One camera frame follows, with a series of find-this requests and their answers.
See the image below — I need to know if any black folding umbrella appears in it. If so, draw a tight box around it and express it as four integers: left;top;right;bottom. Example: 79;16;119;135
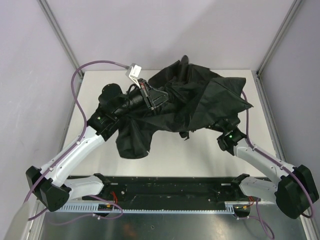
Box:
116;56;252;159

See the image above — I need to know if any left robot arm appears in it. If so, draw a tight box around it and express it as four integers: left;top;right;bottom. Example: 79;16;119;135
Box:
26;79;169;212

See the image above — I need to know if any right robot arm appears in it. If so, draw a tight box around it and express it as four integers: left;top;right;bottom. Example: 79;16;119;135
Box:
208;121;320;219

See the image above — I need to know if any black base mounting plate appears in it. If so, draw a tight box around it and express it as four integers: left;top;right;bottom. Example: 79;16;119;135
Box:
81;175;261;210

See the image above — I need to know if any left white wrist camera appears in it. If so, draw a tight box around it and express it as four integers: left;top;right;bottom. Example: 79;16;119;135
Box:
126;63;142;88

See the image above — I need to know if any aluminium table edge rail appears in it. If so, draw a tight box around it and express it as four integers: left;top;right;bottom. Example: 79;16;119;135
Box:
251;71;287;162

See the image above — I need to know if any grey slotted cable duct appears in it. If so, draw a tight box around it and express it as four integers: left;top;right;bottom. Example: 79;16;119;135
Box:
56;201;235;215

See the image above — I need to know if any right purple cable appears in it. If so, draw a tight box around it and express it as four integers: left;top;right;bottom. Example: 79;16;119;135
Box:
239;91;315;238

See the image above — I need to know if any left aluminium frame post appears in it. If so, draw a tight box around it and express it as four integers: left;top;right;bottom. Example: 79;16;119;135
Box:
37;0;80;70

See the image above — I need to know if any aluminium frame post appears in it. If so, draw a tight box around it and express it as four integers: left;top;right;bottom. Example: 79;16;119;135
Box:
256;0;305;78
37;0;80;70

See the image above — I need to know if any right aluminium frame post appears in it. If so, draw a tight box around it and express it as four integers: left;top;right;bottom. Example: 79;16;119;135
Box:
256;0;305;78

